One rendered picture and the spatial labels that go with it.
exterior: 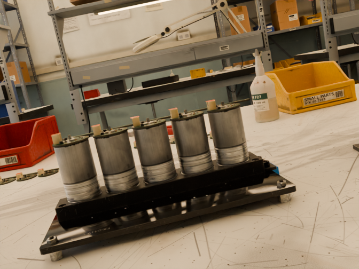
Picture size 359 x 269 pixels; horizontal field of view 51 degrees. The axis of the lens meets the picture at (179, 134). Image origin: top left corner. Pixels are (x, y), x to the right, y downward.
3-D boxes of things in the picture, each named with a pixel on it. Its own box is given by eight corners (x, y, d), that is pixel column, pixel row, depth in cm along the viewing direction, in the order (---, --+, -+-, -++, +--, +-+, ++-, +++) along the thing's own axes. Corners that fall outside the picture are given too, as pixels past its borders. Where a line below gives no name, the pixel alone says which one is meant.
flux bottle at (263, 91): (254, 120, 55) (242, 52, 54) (277, 115, 55) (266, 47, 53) (257, 123, 52) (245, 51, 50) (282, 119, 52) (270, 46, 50)
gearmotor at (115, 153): (142, 199, 27) (126, 128, 26) (108, 207, 26) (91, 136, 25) (141, 189, 29) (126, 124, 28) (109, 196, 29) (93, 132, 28)
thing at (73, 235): (258, 173, 31) (256, 160, 31) (299, 201, 24) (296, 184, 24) (62, 221, 29) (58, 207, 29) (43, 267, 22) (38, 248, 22)
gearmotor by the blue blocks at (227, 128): (256, 172, 28) (244, 103, 27) (223, 179, 27) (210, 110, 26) (245, 164, 30) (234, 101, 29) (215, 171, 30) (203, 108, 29)
